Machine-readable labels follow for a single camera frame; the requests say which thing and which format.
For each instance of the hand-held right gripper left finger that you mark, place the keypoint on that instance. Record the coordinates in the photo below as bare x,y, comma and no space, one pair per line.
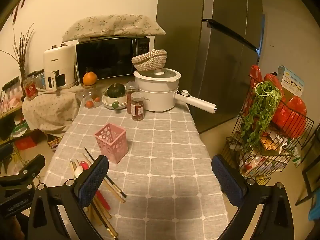
96,177

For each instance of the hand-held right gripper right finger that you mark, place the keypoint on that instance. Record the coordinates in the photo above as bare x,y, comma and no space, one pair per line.
225,177

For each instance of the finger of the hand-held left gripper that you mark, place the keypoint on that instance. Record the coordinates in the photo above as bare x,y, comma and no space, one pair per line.
5,150
30,168

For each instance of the red plastic spoon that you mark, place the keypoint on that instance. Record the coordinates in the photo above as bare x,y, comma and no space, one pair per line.
84,165

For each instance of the white spoon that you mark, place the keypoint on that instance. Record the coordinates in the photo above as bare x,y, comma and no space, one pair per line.
78,172

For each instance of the black chopstick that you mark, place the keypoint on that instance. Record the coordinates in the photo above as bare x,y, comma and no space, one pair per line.
91,157
86,151

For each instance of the bunch of wooden chopsticks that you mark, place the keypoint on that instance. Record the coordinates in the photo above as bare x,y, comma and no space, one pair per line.
98,211

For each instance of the pink perforated utensil holder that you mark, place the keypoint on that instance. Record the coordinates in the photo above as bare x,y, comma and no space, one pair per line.
112,142

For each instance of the red box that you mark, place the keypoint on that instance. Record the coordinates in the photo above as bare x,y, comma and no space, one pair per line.
25,143

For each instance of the green and white bag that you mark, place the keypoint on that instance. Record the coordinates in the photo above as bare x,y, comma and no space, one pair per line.
20,130

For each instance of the yellow printed box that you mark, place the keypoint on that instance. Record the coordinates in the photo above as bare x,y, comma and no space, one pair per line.
53,143

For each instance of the wooden shelf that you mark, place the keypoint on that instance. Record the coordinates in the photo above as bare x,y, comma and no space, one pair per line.
10,111

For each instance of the snack packets in rack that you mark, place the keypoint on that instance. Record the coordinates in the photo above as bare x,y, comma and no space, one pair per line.
265,160

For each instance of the pink cloth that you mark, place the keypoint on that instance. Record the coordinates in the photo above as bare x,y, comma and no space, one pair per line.
10,100

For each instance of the beige dotted draped cloth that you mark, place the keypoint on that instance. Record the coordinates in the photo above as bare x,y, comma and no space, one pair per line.
47,112

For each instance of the red label jar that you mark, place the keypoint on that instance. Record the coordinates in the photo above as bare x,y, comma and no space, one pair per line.
30,88

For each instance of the grey checked tablecloth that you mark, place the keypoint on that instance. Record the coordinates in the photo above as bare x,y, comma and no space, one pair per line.
162,155

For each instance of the black power strip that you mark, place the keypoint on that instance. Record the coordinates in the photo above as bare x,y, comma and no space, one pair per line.
11,82

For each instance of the small orange fruit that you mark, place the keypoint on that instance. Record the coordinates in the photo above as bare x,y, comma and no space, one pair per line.
89,104
97,99

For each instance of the white bowl with green squash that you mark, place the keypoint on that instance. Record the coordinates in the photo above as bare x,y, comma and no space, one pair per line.
107,102

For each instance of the clear container black lid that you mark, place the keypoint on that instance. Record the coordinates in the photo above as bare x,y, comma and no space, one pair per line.
33,74
41,78

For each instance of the spice jar with dark lid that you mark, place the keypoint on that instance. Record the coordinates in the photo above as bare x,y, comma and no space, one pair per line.
132,87
137,106

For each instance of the glass jar with oranges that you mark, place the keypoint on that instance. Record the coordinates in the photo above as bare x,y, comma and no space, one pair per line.
87,93

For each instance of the green leafy vegetables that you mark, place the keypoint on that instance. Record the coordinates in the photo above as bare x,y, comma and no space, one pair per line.
262,100

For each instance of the green pumpkin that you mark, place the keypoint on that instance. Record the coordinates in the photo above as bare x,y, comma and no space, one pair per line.
115,90

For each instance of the red plastic bag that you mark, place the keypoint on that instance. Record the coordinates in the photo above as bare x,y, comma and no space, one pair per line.
255,73
273,80
291,115

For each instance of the dried branches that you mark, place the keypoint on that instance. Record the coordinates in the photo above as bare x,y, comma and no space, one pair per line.
21,55

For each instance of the large orange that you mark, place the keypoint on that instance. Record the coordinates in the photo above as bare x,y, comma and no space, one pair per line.
90,78

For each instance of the white air fryer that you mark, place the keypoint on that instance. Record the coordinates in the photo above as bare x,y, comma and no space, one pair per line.
60,62

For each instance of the white electric pot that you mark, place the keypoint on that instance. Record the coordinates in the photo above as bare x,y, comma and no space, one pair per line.
160,95

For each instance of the blue and white box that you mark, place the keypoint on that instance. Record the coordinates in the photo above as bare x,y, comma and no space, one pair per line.
291,80

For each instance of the black microwave oven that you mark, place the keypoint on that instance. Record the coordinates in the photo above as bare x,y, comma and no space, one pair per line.
107,57

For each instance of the dark grey refrigerator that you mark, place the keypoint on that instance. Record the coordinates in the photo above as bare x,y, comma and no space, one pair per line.
225,55

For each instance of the woven basket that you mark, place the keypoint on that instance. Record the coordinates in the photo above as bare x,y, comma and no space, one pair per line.
150,60

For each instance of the floral cloth cover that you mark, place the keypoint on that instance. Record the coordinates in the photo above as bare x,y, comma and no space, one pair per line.
112,25

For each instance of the black metal frame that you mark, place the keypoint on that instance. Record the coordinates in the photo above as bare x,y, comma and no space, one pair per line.
311,172

